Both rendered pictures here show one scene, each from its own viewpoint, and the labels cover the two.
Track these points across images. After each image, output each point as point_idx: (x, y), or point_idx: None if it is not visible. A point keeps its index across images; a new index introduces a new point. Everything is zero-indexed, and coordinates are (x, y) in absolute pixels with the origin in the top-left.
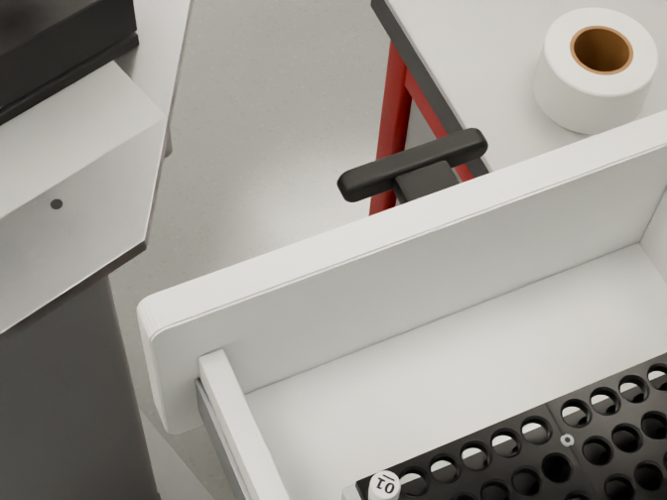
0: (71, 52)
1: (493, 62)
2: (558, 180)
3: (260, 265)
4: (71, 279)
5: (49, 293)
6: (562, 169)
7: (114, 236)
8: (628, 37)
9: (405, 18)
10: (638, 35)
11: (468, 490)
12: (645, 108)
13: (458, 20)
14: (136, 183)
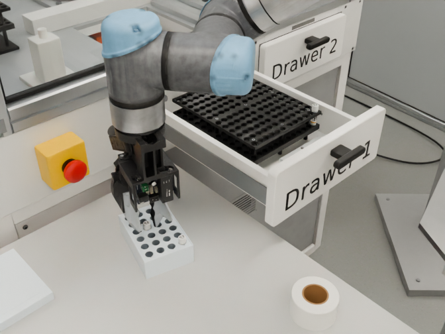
0: None
1: (353, 313)
2: (310, 144)
3: (366, 116)
4: (428, 208)
5: (430, 204)
6: (311, 146)
7: (428, 221)
8: (307, 303)
9: (399, 321)
10: (303, 305)
11: (298, 114)
12: (287, 311)
13: (379, 327)
14: (436, 236)
